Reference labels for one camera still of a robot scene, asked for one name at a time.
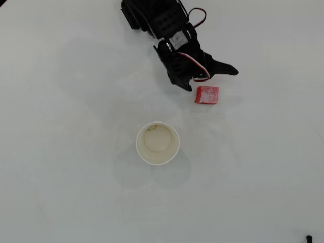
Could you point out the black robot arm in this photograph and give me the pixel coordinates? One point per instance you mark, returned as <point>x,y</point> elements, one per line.
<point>157,15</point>

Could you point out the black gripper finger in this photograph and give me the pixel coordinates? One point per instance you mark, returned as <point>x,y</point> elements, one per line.
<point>186,86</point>
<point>224,69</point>

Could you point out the red cube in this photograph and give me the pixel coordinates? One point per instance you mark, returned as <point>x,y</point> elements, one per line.
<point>207,95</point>

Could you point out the white paper cup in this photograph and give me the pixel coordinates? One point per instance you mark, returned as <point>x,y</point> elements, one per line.
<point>158,144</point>

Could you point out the small black object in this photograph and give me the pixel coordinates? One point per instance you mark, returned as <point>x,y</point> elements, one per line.
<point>309,239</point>

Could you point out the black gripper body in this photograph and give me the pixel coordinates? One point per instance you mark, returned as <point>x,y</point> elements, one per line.
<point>183,68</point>

